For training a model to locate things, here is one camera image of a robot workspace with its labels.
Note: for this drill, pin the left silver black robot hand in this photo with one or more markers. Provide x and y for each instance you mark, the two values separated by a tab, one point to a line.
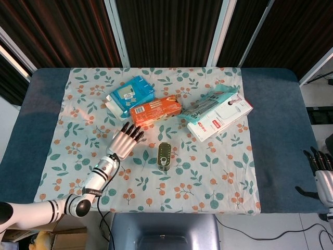
122	143

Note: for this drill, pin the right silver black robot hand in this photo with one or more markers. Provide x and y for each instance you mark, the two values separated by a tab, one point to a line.
323	182

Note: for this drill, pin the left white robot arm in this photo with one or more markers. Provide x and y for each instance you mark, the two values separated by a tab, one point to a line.
52	205

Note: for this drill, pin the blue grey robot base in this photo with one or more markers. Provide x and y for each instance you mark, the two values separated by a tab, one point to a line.
166	231

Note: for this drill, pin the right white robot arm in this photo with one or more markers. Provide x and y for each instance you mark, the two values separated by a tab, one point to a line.
327	214

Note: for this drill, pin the orange cardboard food box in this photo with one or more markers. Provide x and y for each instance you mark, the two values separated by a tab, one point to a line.
153	110

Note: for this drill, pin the blue cardboard product box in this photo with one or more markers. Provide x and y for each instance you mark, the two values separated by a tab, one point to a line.
127	93

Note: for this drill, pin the floral leaf berry tablecloth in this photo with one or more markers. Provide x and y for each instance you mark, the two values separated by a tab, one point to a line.
182	182

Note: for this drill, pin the teal plastic packaging bag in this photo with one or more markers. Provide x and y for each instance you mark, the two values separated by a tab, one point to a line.
203	104

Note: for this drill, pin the white cardboard appliance box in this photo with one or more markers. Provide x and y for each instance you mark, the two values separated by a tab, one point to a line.
223	117

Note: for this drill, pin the brown cardboard box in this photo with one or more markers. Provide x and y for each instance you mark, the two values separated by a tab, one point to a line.
67	235

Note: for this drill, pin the dark brown slatted screen panel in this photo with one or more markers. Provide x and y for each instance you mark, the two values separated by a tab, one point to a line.
281	34
65	31
169	31

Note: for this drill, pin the yellow plush toy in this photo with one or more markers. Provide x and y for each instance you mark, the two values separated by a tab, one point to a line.
39	240

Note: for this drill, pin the white screen frame post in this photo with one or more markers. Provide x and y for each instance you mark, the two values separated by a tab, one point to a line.
219	34
118	34

